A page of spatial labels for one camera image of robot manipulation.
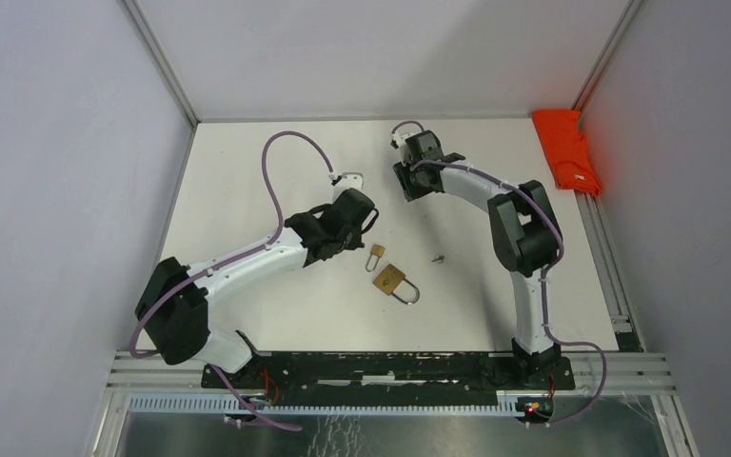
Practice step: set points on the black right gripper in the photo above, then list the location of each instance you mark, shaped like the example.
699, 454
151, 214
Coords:
411, 192

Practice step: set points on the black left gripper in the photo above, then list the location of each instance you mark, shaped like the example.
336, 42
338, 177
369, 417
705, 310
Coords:
356, 241

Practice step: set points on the small brass padlock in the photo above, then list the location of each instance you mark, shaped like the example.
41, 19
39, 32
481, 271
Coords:
375, 255

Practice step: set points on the large brass padlock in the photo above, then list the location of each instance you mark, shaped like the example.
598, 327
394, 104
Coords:
394, 283

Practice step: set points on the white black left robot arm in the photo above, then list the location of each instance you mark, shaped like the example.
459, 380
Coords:
175, 307

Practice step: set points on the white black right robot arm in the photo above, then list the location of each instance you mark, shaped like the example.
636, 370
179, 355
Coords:
526, 238

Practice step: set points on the orange folded cloth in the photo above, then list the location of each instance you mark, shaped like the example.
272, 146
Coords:
566, 151

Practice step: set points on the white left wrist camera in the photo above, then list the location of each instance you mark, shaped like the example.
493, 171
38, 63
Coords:
348, 180

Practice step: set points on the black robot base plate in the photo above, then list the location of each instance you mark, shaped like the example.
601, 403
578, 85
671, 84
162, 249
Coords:
387, 379

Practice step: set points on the aluminium corner frame rail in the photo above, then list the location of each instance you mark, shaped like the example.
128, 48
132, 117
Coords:
609, 51

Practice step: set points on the left aluminium frame rail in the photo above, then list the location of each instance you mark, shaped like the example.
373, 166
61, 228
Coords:
160, 60

